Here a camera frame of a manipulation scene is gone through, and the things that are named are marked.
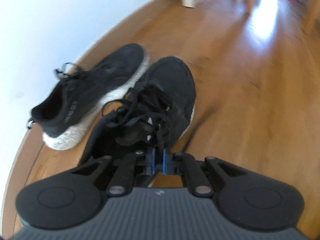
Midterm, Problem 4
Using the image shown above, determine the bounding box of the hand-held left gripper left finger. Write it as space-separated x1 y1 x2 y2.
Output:
71 147 157 197

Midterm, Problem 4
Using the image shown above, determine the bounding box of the black sneaker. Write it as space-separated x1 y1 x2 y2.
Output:
27 43 150 151
79 56 196 188

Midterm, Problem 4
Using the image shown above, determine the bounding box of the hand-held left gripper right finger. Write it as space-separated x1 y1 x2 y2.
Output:
161 149 250 197

